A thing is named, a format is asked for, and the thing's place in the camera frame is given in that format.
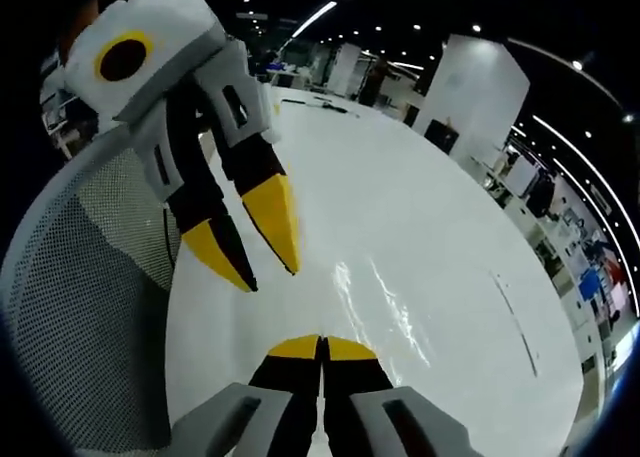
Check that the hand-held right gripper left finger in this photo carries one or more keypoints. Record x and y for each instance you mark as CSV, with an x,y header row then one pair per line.
x,y
280,402

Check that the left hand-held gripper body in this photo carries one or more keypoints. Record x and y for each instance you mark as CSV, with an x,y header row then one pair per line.
x,y
165,37

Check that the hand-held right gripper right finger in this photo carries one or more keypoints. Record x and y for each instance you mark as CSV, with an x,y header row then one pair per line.
x,y
370,407

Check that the stack of clear food packaging bags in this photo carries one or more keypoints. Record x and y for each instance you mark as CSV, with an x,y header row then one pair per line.
x,y
380,317

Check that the grey mesh office chair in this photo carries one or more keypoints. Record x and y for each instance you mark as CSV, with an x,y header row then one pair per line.
x,y
85,302

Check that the white square pillar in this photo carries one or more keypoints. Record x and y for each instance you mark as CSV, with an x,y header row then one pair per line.
x,y
475,92

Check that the blue storage box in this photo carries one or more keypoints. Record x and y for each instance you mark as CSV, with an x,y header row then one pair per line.
x,y
589,283

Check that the white panel board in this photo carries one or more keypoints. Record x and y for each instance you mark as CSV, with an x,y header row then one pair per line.
x,y
520,174

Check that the short linear ceiling light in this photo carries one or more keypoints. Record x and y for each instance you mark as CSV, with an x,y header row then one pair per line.
x,y
595,212

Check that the long linear ceiling light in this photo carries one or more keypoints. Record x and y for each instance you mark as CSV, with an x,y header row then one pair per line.
x,y
590,177

